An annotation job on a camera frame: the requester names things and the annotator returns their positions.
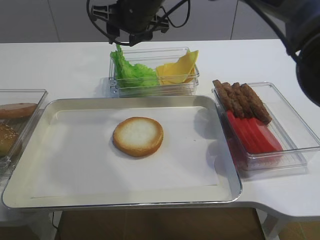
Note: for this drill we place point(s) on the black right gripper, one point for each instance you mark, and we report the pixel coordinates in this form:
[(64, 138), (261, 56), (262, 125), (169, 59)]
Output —
[(138, 18)]

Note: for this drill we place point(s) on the green lettuce leaf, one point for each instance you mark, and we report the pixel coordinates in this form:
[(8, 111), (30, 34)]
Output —
[(120, 62), (138, 75)]

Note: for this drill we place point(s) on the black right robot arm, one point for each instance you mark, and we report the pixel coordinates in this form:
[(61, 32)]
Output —
[(295, 22)]

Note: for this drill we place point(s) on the green lettuce leaf in box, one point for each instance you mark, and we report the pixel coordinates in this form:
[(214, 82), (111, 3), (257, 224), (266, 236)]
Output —
[(138, 75)]

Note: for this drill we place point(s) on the clear box lettuce and cheese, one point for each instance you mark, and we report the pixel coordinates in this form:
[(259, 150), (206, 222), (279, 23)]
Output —
[(152, 58)]

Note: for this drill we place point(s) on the yellow cheese slices stack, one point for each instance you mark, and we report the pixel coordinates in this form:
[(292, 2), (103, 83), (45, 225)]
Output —
[(179, 72)]

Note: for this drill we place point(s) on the toasted bottom bun half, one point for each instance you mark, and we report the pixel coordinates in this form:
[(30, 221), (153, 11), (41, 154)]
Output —
[(138, 136)]

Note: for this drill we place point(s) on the brown patty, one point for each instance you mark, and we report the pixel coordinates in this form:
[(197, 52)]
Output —
[(245, 103), (256, 105), (228, 98), (241, 108)]

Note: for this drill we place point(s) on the silver metal tray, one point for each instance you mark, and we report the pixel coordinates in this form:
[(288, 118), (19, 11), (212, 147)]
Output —
[(70, 160)]

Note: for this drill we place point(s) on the brown patty leftmost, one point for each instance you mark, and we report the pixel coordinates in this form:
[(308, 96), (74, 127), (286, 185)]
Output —
[(228, 98)]

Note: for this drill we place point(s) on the clear box with buns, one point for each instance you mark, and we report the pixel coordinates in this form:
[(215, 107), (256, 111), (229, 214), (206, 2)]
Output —
[(21, 125)]

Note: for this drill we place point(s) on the orange bun bottom in box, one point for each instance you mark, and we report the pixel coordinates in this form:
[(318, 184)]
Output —
[(17, 110)]

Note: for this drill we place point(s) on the right sesame bun top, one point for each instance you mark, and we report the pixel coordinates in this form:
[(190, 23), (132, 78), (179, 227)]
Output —
[(8, 136)]

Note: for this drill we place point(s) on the brown patty rightmost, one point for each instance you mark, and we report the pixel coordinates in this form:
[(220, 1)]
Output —
[(256, 105)]

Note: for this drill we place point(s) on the red tomato slices stack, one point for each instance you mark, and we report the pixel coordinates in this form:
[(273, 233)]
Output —
[(254, 135)]

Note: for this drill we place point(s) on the clear box patties and tomato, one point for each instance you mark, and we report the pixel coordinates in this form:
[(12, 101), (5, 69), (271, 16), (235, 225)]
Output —
[(298, 141)]

